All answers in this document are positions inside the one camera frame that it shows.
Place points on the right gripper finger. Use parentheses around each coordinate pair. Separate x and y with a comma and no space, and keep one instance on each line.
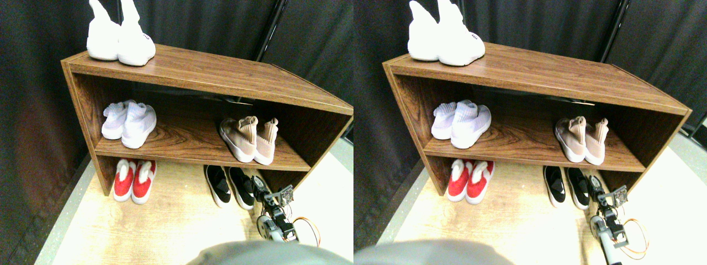
(259,187)
(595,187)

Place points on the black shoe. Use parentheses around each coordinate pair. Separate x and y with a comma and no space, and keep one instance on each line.
(578,187)
(218,186)
(242,187)
(554,186)

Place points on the beige shoe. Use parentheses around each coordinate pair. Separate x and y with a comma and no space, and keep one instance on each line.
(237,141)
(571,141)
(596,144)
(266,144)

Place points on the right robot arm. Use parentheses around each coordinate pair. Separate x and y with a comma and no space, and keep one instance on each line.
(605,237)
(275,229)

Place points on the red shoe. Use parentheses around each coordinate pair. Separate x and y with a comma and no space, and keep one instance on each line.
(143,186)
(479,186)
(124,185)
(458,185)

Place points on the curtain stand foot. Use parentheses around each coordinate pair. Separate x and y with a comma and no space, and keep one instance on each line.
(697,124)

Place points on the brown shoe rack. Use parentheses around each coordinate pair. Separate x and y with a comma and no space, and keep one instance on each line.
(215,72)
(541,72)

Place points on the pale lilac shoe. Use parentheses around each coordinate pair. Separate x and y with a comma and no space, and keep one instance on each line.
(470,128)
(443,125)
(139,128)
(113,124)

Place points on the curtain stand pole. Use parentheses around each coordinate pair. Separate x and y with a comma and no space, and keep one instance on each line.
(614,27)
(270,27)

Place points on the white shoe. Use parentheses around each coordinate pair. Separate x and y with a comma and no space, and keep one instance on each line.
(462,45)
(136,45)
(103,41)
(424,41)

